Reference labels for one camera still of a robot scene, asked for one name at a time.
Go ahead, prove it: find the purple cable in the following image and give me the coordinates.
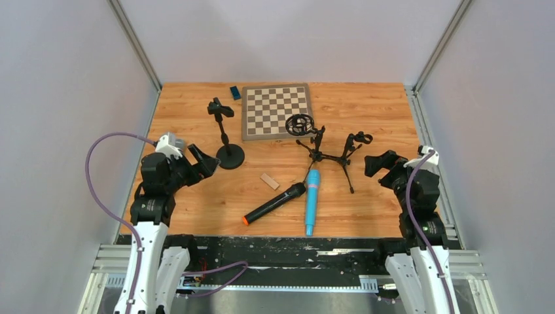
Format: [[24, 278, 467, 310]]
[[374, 149, 456, 314], [84, 131, 249, 314]]

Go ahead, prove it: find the black tripod mic stand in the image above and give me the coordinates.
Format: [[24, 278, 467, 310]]
[[285, 113, 374, 194]]

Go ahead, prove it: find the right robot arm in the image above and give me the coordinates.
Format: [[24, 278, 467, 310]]
[[365, 146, 460, 313]]

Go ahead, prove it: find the blue microphone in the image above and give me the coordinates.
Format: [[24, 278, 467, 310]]
[[304, 169, 321, 237]]

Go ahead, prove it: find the black microphone orange end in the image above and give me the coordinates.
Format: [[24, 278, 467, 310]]
[[242, 183, 306, 226]]

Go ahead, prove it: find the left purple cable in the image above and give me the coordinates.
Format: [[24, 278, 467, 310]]
[[84, 131, 249, 314]]

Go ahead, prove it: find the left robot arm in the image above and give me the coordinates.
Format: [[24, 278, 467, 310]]
[[114, 145, 221, 313]]

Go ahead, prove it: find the blue toy brick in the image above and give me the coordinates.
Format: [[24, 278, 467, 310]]
[[230, 86, 242, 100]]

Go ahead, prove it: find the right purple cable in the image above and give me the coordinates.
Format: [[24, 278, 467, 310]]
[[374, 149, 456, 314]]

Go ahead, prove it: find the chessboard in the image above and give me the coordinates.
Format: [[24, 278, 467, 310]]
[[241, 83, 313, 141]]

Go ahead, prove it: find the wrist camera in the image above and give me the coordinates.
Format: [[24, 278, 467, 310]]
[[403, 145, 439, 170], [154, 132, 186, 159]]

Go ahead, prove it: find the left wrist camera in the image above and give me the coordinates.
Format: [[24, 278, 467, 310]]
[[154, 132, 186, 159]]

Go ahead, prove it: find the black round-base mic stand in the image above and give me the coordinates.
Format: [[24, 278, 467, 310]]
[[207, 97, 245, 170]]

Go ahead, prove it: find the small wooden block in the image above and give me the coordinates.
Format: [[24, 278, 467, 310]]
[[260, 173, 279, 190]]

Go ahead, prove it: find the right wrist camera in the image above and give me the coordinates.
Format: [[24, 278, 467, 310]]
[[403, 145, 439, 170]]

